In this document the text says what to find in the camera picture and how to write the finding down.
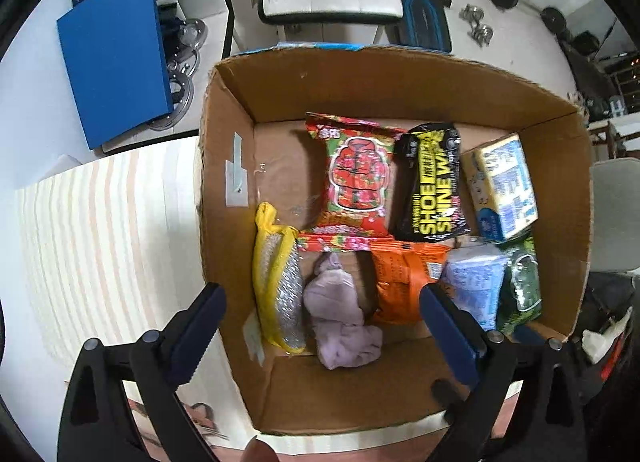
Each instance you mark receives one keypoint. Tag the orange snack packet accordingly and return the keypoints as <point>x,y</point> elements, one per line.
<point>400,277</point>

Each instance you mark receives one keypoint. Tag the black blue weight bench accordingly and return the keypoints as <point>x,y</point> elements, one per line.
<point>422,7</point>

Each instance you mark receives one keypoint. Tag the black yellow wipes packet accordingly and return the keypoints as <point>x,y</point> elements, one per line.
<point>432,182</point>

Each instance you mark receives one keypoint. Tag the striped pink cat tablecloth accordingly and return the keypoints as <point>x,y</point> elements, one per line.
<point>100,242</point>

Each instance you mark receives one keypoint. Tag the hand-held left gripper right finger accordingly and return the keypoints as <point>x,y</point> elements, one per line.
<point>450,337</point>

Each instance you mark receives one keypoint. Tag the purple socks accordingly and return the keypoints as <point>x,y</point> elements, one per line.
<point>335,322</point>

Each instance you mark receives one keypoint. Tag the red patterned packet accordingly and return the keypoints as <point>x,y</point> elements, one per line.
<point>357,177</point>

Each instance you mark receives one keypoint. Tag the yellow scouring pad pack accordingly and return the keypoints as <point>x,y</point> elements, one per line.
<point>280,282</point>

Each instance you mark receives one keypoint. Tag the chrome weight plates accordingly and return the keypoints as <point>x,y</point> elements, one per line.
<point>185,42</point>

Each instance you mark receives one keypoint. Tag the green packet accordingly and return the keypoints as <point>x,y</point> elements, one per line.
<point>522,282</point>

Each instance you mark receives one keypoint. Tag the light blue wipes pack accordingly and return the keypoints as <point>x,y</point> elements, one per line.
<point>475,282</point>

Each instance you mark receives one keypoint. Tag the blue board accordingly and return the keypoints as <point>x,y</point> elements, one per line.
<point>115,57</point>

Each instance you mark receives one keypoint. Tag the cardboard box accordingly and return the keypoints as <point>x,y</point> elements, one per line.
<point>350,92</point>

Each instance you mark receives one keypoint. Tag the chrome dumbbell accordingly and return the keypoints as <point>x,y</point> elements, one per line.
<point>482,34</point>
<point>470,13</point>

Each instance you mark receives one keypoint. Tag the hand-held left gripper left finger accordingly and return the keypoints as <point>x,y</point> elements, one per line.
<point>200,332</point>

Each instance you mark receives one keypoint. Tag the grey plastic chair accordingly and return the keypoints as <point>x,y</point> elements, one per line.
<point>615,217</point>

